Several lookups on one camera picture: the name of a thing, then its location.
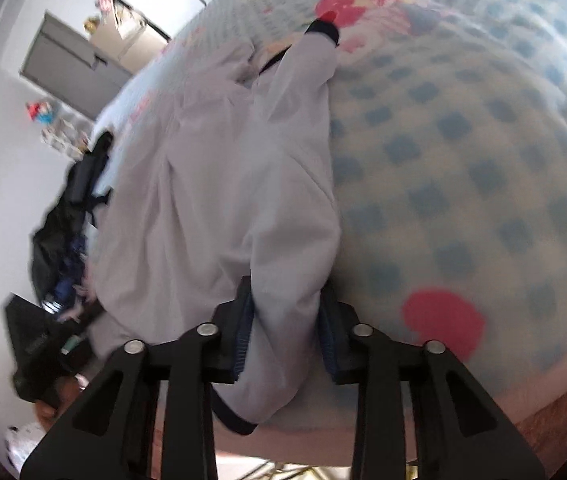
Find beige cabinet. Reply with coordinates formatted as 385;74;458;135
88;0;172;63

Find white shirt with dark trim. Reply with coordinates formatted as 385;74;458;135
86;20;341;436

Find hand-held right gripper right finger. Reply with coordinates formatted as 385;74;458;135
319;290;547;480

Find grey door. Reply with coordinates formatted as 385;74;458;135
21;10;132;121

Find checkered printed blanket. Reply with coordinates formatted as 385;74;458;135
96;0;567;441

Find person's bare leg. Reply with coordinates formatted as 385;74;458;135
513;370;567;471

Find gold wire stool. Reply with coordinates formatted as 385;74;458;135
258;462;324;480

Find pile of dark clothes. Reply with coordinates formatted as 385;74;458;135
31;130;114;311

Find person's left hand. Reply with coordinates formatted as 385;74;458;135
34;376;85;424

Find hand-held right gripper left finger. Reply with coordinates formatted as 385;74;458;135
21;276;255;480

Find red and blue toy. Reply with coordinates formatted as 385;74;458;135
26;100;57;126

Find shelf of small figures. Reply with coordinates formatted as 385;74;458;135
41;117;89;161

